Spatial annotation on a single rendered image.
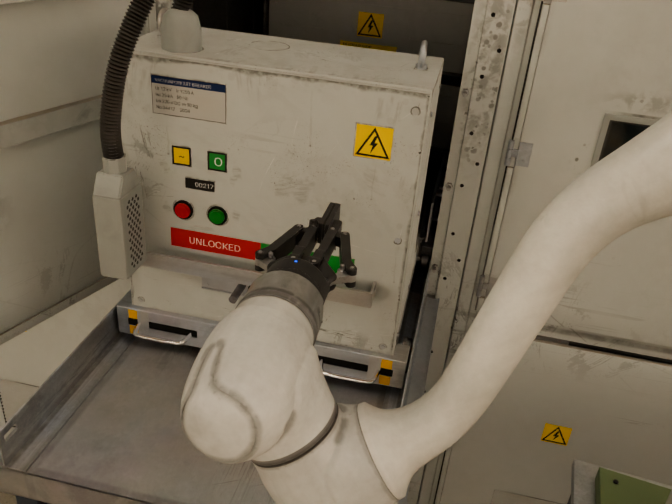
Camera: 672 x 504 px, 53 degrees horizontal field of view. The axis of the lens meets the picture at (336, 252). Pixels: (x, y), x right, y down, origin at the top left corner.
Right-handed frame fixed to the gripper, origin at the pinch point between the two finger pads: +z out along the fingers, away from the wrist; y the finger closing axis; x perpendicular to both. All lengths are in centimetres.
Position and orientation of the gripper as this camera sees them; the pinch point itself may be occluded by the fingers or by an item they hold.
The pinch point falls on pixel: (329, 222)
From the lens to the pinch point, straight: 92.4
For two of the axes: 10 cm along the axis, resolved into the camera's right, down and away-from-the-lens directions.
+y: 9.7, 1.7, -1.5
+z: 2.2, -4.7, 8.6
